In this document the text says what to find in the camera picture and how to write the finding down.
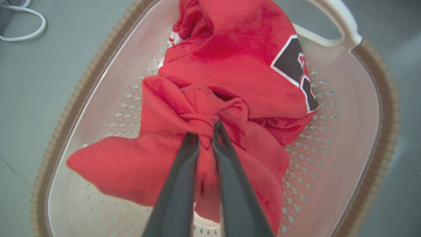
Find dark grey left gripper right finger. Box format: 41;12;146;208
212;121;274;237

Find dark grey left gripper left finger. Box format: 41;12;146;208
142;132;201;237

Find red plush toy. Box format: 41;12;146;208
66;0;319;236

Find cream perforated laundry basket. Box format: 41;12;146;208
30;0;401;237

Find looped white power cable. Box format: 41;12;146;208
0;0;47;42

